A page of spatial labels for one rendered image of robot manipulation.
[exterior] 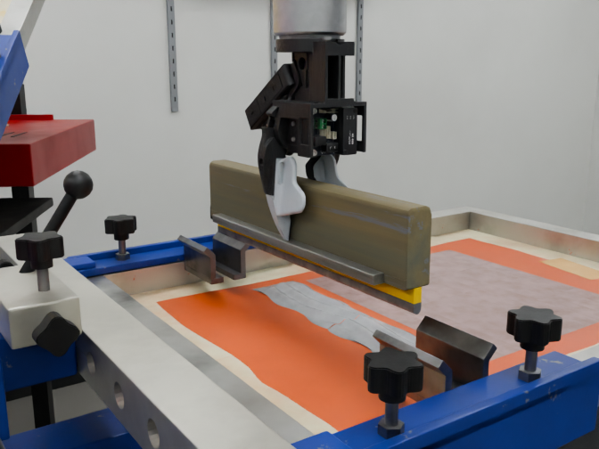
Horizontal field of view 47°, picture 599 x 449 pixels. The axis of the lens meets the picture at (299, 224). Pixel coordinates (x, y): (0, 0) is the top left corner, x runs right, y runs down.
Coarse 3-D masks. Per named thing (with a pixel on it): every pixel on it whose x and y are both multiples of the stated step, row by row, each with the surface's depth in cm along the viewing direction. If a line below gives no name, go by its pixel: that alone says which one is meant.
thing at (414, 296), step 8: (256, 240) 84; (296, 256) 77; (336, 272) 71; (376, 288) 66; (384, 288) 65; (392, 288) 64; (416, 288) 62; (400, 296) 63; (408, 296) 62; (416, 296) 62
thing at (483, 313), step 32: (512, 288) 97; (544, 288) 97; (576, 288) 97; (384, 320) 85; (416, 320) 85; (448, 320) 85; (480, 320) 85; (576, 320) 85; (256, 352) 76; (288, 352) 76; (320, 352) 76; (352, 352) 76; (512, 352) 76; (544, 352) 76; (288, 384) 68; (320, 384) 68; (352, 384) 68; (320, 416) 62; (352, 416) 62
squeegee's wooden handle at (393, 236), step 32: (224, 160) 90; (224, 192) 88; (256, 192) 81; (320, 192) 70; (352, 192) 67; (256, 224) 82; (320, 224) 71; (352, 224) 66; (384, 224) 62; (416, 224) 60; (352, 256) 67; (384, 256) 63; (416, 256) 61
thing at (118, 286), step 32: (448, 224) 128; (480, 224) 129; (512, 224) 123; (544, 224) 120; (256, 256) 105; (576, 256) 113; (128, 288) 94; (160, 288) 97; (160, 320) 76; (192, 352) 67; (224, 384) 61; (288, 416) 55
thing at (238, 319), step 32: (448, 256) 113; (480, 256) 113; (512, 256) 113; (256, 288) 97; (320, 288) 97; (352, 288) 97; (448, 288) 97; (480, 288) 97; (192, 320) 85; (224, 320) 85; (256, 320) 85; (288, 320) 85
